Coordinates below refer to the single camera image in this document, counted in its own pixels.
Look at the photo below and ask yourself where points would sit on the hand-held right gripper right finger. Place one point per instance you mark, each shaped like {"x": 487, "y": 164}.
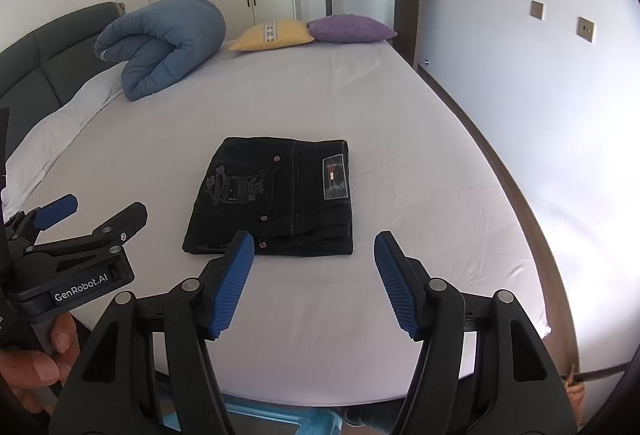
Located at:
{"x": 397, "y": 285}

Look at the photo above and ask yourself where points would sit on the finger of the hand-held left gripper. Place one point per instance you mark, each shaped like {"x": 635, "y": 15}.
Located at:
{"x": 57, "y": 210}
{"x": 125, "y": 222}

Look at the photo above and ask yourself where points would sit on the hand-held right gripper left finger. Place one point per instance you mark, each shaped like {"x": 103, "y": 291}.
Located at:
{"x": 232, "y": 285}

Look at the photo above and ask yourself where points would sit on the black pants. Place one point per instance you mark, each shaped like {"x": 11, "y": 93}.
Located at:
{"x": 280, "y": 195}

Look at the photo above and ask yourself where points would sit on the person's left hand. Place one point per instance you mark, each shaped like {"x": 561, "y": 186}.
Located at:
{"x": 35, "y": 372}

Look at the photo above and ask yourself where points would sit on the bed with white sheet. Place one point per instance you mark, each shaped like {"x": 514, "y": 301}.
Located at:
{"x": 425, "y": 215}

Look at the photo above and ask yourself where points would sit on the white pillow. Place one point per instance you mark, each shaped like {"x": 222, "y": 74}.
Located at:
{"x": 60, "y": 125}

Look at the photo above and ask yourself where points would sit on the blue plastic box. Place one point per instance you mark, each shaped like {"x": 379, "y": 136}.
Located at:
{"x": 265, "y": 417}

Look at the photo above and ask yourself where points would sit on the dark grey headboard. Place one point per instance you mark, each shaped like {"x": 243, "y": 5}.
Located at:
{"x": 40, "y": 50}

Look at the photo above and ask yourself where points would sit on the blue rolled duvet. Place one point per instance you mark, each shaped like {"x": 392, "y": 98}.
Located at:
{"x": 170, "y": 40}

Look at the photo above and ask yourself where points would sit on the yellow cushion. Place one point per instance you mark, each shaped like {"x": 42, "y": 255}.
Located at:
{"x": 272, "y": 35}

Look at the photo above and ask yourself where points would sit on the purple cushion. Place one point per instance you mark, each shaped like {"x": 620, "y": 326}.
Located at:
{"x": 350, "y": 29}

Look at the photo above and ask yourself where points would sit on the metal wall socket plate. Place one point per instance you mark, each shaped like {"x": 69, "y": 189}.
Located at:
{"x": 586, "y": 30}
{"x": 537, "y": 10}

